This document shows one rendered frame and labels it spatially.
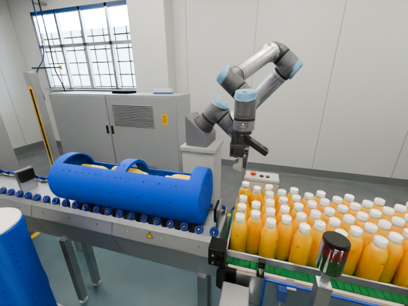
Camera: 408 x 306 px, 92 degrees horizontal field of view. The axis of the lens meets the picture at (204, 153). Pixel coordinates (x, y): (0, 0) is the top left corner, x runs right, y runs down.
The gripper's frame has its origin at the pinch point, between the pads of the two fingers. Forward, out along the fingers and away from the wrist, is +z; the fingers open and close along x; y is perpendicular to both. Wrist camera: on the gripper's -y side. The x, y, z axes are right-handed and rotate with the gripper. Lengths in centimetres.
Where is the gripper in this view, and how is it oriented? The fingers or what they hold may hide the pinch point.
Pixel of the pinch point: (244, 172)
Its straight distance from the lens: 95.2
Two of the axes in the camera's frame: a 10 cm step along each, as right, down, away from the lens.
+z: 0.0, 9.4, 3.5
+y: -9.6, -0.9, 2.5
